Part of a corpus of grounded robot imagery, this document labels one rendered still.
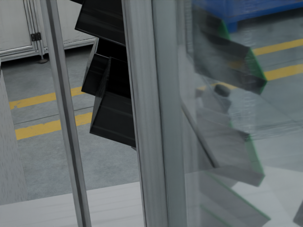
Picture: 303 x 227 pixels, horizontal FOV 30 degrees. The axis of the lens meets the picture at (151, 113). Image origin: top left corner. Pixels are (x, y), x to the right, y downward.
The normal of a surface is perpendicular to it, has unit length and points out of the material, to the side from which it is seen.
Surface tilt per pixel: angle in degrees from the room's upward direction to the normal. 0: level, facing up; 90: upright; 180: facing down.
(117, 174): 0
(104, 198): 0
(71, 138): 90
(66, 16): 90
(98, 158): 0
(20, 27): 90
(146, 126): 90
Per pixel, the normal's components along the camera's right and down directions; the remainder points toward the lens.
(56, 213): -0.07, -0.88
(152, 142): 0.19, 0.44
